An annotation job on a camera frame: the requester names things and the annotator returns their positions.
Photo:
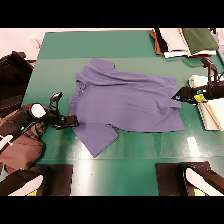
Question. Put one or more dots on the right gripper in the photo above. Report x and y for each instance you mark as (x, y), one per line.
(188, 94)

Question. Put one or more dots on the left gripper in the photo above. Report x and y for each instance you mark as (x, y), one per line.
(66, 121)

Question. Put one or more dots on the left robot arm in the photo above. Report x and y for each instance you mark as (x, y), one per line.
(20, 121)

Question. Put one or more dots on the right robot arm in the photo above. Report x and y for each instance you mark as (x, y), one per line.
(213, 91)

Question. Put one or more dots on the white garment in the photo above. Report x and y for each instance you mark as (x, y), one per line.
(173, 40)
(197, 81)

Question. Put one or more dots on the cream garment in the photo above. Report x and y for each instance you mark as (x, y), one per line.
(213, 115)

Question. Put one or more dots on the brown garment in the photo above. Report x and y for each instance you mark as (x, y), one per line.
(23, 150)

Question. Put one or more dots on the dark green garment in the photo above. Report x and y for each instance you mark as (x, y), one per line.
(199, 39)

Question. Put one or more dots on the black garment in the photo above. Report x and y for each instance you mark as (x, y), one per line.
(161, 40)

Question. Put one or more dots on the orange garment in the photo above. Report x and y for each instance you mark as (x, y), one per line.
(155, 43)

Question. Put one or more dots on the purple polo shirt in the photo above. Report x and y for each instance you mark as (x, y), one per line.
(126, 100)

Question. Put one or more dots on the black bin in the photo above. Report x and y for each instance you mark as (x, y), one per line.
(11, 78)

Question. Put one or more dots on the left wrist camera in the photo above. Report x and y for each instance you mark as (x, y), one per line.
(55, 98)

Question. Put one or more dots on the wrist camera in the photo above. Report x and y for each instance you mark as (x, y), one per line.
(210, 67)
(55, 98)

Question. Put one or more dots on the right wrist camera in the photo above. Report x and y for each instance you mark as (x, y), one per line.
(210, 67)

